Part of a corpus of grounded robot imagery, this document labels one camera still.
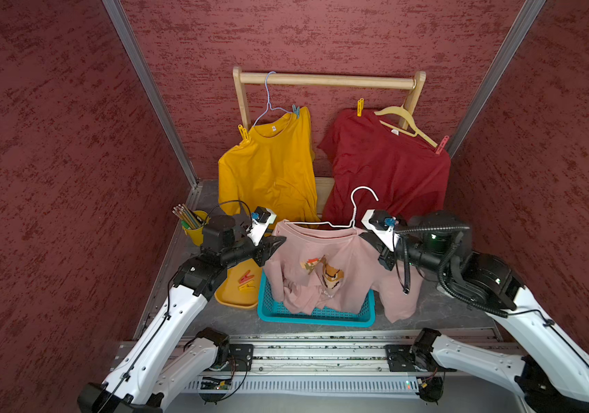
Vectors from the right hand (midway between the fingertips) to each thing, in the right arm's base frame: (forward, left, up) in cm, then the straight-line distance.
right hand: (360, 234), depth 60 cm
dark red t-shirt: (+34, -13, -11) cm, 38 cm away
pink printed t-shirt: (-2, +5, -13) cm, 14 cm away
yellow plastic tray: (+1, +41, -36) cm, 54 cm away
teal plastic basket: (-9, -4, -32) cm, 34 cm away
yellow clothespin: (+2, +33, -35) cm, 48 cm away
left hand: (+5, +21, -10) cm, 24 cm away
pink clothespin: (+5, +35, -34) cm, 49 cm away
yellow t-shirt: (+35, +24, -9) cm, 44 cm away
